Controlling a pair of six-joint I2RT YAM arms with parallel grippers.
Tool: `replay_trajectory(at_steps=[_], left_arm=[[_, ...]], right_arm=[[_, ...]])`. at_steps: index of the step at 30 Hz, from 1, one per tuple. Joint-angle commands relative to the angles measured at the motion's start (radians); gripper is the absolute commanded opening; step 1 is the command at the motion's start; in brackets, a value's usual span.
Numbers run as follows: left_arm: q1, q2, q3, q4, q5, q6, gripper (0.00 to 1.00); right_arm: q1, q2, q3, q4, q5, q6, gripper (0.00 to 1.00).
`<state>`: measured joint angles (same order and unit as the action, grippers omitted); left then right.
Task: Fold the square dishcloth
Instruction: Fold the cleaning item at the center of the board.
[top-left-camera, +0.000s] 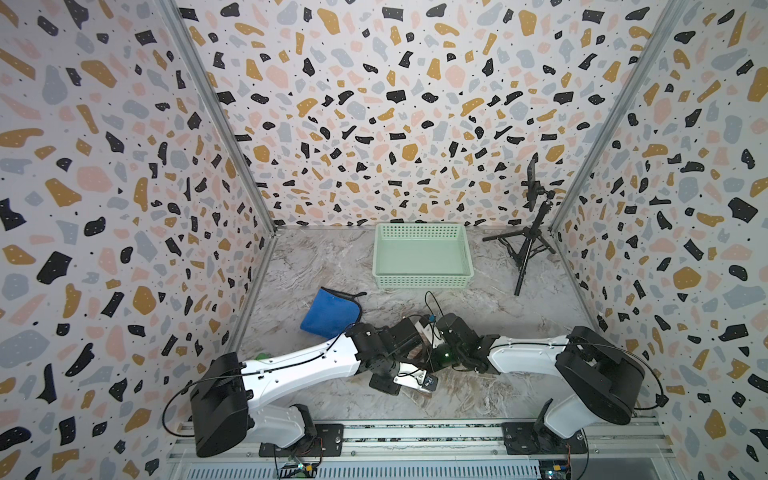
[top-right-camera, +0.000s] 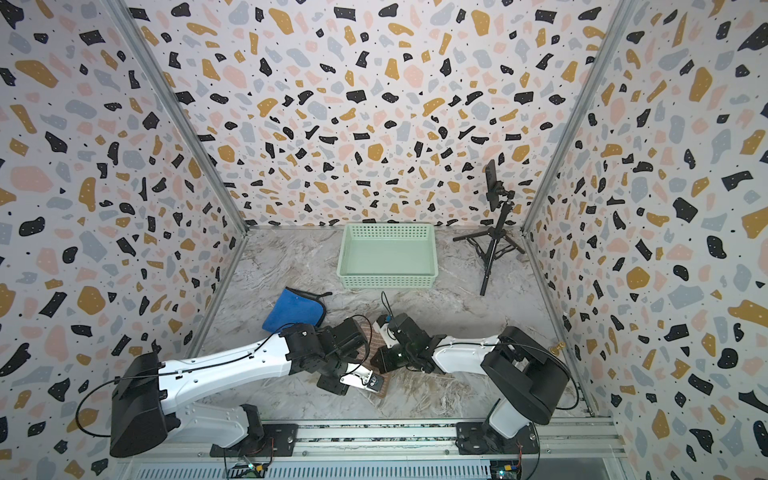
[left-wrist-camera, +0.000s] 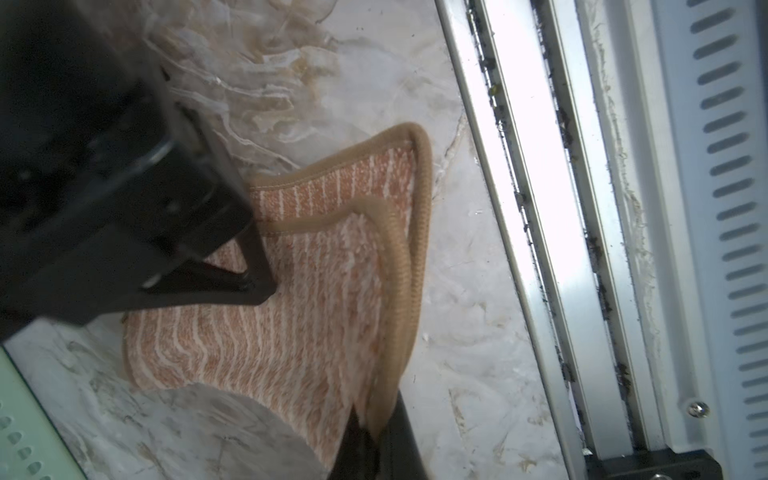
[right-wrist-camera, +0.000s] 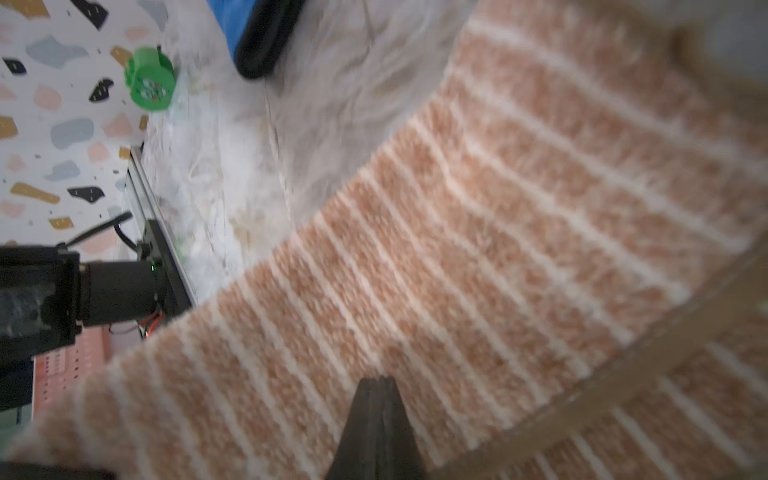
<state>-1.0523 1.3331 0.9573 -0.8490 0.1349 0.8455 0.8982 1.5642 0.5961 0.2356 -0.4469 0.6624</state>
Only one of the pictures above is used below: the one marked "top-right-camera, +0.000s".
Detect blue dishcloth with black trim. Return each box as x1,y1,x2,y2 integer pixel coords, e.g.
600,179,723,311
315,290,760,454
262,287,332,333

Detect pink striped dishcloth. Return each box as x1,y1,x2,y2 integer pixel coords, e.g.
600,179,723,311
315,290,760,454
353,315,392,397

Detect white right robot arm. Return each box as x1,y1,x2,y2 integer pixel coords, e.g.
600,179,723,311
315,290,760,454
372,317,572,455

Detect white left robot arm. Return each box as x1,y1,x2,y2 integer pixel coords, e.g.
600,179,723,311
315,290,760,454
106,318,383,458

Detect mint green plastic basket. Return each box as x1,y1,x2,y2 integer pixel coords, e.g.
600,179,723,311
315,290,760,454
337,223,439,290

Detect left green circuit board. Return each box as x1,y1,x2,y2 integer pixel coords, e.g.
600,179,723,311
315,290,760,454
229,456,269,479

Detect green circuit board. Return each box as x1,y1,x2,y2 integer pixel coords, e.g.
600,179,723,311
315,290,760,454
229,456,269,479
489,460,522,480

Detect right green circuit board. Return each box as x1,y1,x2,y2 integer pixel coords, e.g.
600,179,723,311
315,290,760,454
489,460,522,480

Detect phone on tripod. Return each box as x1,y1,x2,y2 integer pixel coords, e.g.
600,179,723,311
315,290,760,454
484,160,500,212

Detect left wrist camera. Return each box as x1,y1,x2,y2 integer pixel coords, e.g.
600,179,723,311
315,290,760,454
340,364,385,394

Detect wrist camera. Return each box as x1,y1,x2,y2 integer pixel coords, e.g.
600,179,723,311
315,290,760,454
374,314,407,348
340,364,385,394

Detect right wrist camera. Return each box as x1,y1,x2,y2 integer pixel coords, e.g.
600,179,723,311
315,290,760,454
374,314,407,348

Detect black camera tripod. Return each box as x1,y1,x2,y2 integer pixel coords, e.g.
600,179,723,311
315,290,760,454
452,198,525,296

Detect brass knob on wall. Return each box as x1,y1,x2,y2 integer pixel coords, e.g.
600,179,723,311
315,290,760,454
549,342,567,357

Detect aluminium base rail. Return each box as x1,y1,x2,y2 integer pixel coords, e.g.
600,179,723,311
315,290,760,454
115,418,634,479

